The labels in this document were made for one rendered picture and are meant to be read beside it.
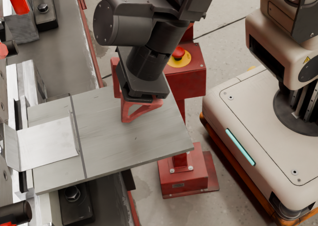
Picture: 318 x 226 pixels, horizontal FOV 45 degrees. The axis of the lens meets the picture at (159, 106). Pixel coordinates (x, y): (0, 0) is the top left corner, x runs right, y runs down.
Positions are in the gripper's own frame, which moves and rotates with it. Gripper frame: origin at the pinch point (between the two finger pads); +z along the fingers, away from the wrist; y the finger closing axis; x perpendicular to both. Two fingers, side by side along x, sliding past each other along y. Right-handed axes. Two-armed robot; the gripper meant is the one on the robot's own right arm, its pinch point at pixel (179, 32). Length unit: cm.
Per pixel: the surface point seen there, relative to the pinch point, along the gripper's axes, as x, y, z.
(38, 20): 0.8, 39.4, -2.8
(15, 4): 32, 39, -31
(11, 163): 51, 40, -15
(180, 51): 10.7, 2.3, -2.5
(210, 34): -81, -48, 70
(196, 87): 15.6, -3.6, 6.6
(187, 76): 15.5, 0.0, 2.0
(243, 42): -70, -64, 65
